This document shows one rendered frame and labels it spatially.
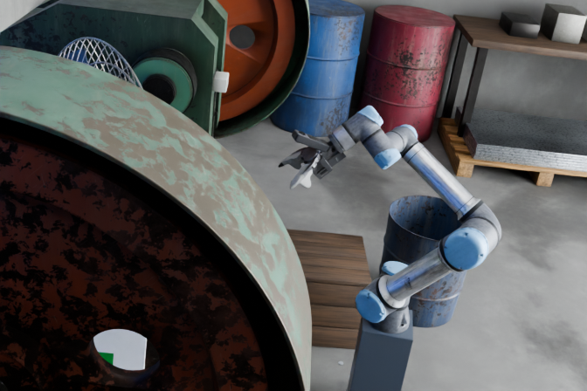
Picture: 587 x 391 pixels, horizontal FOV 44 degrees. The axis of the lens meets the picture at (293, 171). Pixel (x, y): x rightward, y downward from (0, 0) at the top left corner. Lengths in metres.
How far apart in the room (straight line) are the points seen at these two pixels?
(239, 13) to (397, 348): 1.30
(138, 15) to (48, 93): 1.26
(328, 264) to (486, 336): 0.86
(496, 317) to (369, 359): 1.14
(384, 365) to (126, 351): 0.91
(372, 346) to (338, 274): 0.50
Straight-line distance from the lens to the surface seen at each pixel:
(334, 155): 2.25
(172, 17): 2.03
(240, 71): 2.64
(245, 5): 2.57
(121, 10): 2.05
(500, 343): 3.50
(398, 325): 2.60
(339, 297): 3.04
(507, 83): 5.97
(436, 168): 2.30
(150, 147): 0.78
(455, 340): 3.42
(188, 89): 1.96
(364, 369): 2.69
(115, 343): 2.44
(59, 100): 0.79
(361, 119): 2.22
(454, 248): 2.17
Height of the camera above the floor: 2.02
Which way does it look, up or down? 26 degrees down
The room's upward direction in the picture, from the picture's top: 8 degrees clockwise
